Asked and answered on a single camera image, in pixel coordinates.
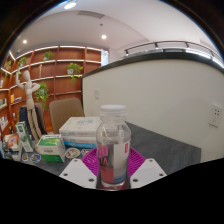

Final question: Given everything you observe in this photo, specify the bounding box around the white wall poster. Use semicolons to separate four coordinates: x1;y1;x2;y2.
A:
100;49;110;67

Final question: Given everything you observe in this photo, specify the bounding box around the green white cardboard box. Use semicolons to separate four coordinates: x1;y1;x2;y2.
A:
36;134;67;163

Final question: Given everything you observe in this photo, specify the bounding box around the wooden artist mannequin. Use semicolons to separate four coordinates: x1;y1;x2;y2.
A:
15;69;43;141

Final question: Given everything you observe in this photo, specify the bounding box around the round bulb ceiling lamp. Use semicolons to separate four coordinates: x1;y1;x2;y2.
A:
63;0;78;10

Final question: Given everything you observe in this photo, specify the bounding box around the black ceiling track rail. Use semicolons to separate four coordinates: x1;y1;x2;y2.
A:
124;40;218;59

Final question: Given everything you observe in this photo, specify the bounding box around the clear plastic water bottle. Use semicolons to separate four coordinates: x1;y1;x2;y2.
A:
95;104;132;192

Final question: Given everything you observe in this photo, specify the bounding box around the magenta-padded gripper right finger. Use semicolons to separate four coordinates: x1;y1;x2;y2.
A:
127;147;168;190

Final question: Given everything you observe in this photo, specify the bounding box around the orange wooden shelf unit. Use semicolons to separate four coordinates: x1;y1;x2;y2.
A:
0;45;103;134

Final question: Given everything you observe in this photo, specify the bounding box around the stack of white boxes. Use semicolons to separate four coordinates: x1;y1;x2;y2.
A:
58;116;103;149

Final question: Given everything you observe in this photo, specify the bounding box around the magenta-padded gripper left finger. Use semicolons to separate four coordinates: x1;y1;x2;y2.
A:
59;147;101;190

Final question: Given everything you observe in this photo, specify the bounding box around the tall green white carton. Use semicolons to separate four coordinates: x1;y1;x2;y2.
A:
15;121;34;153

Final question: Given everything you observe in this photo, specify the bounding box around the dark navy chair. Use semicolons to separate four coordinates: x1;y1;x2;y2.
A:
18;104;46;134

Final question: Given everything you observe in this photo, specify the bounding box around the ceiling air vent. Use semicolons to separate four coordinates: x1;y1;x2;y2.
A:
77;10;105;19

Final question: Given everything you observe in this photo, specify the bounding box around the tan chair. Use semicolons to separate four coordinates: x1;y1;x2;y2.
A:
48;97;86;134

